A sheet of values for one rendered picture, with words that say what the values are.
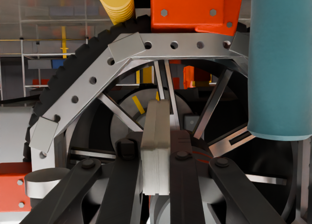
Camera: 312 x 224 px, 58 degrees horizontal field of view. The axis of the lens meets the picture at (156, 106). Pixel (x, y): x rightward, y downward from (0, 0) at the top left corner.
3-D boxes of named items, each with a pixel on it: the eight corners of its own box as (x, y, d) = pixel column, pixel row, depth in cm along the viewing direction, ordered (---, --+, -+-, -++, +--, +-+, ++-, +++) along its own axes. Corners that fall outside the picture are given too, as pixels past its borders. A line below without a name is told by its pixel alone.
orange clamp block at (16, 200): (47, 160, 56) (0, 161, 56) (31, 174, 48) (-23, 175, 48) (48, 194, 57) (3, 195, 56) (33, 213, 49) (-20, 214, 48)
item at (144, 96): (103, 97, 104) (120, 179, 108) (99, 98, 97) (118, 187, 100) (187, 81, 105) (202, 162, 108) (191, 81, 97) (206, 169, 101)
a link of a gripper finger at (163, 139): (155, 147, 14) (170, 146, 14) (159, 98, 20) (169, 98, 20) (156, 196, 15) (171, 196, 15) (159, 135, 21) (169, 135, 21)
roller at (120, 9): (114, 12, 73) (114, 35, 74) (94, -33, 44) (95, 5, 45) (136, 12, 74) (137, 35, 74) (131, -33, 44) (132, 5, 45)
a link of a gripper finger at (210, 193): (170, 180, 13) (237, 179, 12) (169, 129, 17) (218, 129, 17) (170, 206, 13) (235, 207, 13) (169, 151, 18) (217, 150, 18)
